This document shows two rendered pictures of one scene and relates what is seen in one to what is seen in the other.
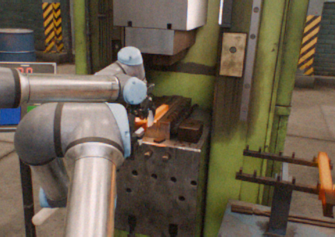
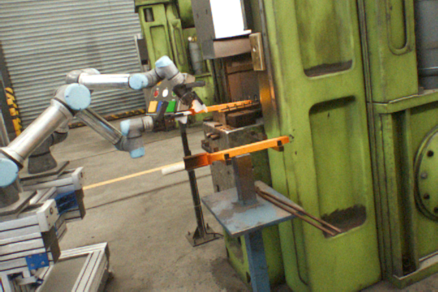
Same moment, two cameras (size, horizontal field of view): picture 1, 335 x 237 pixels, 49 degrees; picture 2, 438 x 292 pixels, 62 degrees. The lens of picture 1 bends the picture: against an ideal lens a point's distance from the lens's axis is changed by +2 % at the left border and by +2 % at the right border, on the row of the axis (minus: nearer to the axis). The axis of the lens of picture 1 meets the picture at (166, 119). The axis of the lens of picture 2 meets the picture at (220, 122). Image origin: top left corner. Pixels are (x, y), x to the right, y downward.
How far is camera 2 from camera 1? 1.59 m
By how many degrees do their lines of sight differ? 54
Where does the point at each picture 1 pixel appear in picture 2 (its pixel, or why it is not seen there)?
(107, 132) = (60, 95)
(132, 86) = (131, 78)
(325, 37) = not seen: outside the picture
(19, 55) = not seen: hidden behind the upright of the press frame
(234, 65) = (257, 60)
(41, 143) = not seen: hidden behind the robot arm
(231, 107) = (266, 98)
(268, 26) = (270, 23)
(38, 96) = (88, 85)
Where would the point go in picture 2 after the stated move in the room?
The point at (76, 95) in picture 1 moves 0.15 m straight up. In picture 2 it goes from (105, 84) to (98, 53)
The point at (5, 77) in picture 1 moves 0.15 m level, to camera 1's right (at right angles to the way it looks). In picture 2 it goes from (74, 76) to (83, 75)
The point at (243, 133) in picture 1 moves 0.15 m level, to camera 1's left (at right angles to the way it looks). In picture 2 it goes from (276, 122) to (255, 120)
